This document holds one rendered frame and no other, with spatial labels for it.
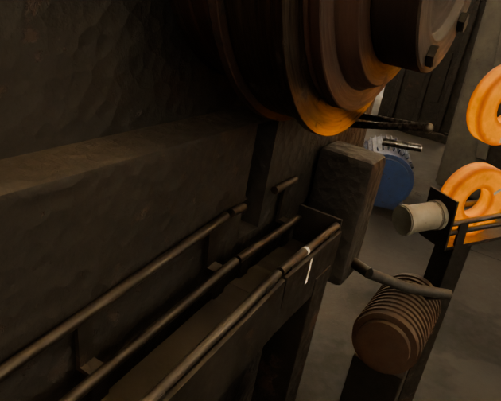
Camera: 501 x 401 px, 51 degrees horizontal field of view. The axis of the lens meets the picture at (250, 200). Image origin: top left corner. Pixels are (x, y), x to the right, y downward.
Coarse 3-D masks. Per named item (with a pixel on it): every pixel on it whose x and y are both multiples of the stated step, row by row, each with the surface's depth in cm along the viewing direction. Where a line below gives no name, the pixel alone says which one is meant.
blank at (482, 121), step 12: (492, 72) 95; (480, 84) 95; (492, 84) 93; (480, 96) 95; (492, 96) 94; (468, 108) 97; (480, 108) 95; (492, 108) 96; (468, 120) 98; (480, 120) 96; (492, 120) 97; (480, 132) 98; (492, 132) 99; (492, 144) 101
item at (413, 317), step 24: (384, 288) 106; (384, 312) 96; (408, 312) 96; (432, 312) 102; (360, 336) 97; (384, 336) 95; (408, 336) 94; (360, 360) 102; (384, 360) 96; (408, 360) 95; (360, 384) 103; (384, 384) 101
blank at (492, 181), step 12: (468, 168) 103; (480, 168) 102; (492, 168) 102; (456, 180) 102; (468, 180) 101; (480, 180) 103; (492, 180) 104; (444, 192) 103; (456, 192) 102; (468, 192) 103; (492, 192) 105; (480, 204) 108; (492, 204) 107; (456, 216) 105; (468, 216) 106
